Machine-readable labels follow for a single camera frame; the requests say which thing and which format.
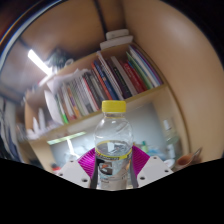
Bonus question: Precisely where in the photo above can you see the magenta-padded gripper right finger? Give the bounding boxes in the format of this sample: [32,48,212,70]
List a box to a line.
[129,145,175,189]

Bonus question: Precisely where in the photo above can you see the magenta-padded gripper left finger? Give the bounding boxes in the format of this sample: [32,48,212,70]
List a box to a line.
[55,147,99,190]

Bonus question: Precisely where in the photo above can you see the clear yellow-capped drink bottle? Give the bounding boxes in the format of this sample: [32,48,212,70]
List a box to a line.
[93,99,134,191]

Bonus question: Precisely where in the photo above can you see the slim bottle with green cap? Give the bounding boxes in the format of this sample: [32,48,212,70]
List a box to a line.
[140,140,149,154]

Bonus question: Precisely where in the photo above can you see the white LED desk lamp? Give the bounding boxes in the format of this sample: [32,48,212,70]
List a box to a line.
[46,131,88,158]

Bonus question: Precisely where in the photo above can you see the clear glass bottle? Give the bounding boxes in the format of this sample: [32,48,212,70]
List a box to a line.
[162,117,183,158]

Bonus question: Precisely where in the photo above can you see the brown mug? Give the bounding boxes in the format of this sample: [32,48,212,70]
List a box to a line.
[175,148,203,168]

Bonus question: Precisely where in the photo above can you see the hanging clothes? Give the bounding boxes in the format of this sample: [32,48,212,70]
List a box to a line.
[0,96,21,161]

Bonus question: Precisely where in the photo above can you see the wooden shelf unit with books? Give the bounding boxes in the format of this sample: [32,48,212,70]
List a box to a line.
[18,28,193,168]

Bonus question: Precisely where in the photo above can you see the ceiling tube light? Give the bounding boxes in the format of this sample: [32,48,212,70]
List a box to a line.
[27,48,54,77]

